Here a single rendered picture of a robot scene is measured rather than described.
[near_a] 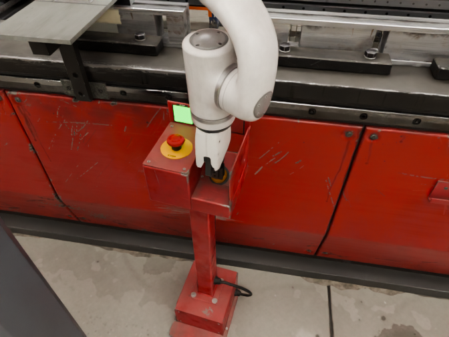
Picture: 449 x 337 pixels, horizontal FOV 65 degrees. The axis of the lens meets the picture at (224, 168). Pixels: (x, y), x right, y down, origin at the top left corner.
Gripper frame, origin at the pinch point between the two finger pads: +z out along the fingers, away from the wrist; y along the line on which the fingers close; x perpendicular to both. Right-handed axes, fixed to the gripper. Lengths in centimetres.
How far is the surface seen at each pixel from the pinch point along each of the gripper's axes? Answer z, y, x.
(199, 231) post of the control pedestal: 24.4, 2.6, -5.2
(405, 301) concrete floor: 77, -18, 66
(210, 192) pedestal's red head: 4.2, 3.2, -0.6
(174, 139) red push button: -6.0, -1.2, -9.7
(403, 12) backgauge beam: -10, -63, 37
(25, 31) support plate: -24.7, -4.8, -40.9
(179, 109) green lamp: -6.5, -10.0, -12.0
